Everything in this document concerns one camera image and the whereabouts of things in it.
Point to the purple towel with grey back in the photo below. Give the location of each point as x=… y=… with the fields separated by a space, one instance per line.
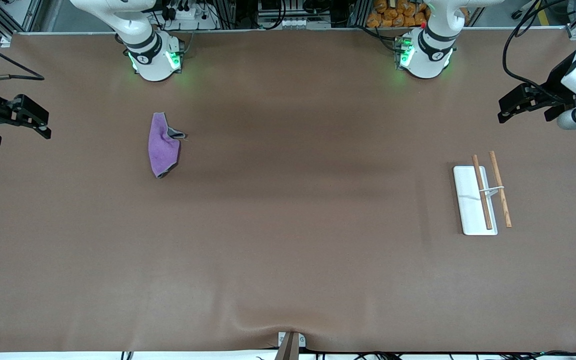
x=162 y=150

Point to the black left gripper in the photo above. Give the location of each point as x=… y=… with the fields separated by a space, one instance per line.
x=554 y=89

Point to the white rack with wooden rods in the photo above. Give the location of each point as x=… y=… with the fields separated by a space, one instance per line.
x=470 y=200

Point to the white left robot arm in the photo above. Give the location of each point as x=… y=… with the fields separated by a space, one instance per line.
x=428 y=60

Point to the orange snack bags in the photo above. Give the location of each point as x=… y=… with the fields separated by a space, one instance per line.
x=398 y=14

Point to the white power strip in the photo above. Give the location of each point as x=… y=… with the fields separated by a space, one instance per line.
x=188 y=17
x=300 y=23

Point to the grey table clamp bracket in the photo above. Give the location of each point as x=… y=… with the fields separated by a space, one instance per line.
x=291 y=344

